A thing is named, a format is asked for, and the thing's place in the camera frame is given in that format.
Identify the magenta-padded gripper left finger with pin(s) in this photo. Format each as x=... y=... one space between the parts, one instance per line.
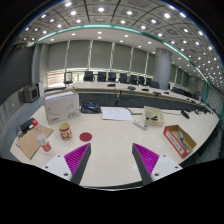
x=78 y=158

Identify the open red-edged cardboard box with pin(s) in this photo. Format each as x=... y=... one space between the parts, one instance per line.
x=173 y=138

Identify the flat round red coaster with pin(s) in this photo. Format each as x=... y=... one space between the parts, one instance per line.
x=85 y=136

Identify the black power strip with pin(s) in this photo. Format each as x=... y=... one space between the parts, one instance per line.
x=26 y=125

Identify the red floral cup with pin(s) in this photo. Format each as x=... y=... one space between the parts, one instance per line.
x=65 y=131

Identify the white paper carton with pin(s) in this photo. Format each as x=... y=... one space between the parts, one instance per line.
x=61 y=108

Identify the grey boxy monitor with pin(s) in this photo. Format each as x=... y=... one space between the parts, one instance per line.
x=30 y=94

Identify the round ceiling lights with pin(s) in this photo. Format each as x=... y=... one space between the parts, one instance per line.
x=101 y=9

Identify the row of black office chairs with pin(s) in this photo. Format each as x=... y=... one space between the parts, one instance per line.
x=101 y=76

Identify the brown cardboard sheet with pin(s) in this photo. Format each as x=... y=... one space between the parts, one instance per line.
x=30 y=143

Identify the white printed paper sheet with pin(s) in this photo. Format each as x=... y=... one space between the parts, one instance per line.
x=116 y=114

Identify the small open white box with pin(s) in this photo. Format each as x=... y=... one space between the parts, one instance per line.
x=154 y=116

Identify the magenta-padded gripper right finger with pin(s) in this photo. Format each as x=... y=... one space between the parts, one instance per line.
x=145 y=158

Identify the long curved conference desk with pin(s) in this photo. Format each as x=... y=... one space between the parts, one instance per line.
x=100 y=87

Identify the black desk console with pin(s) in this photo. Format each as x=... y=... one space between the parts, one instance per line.
x=90 y=107

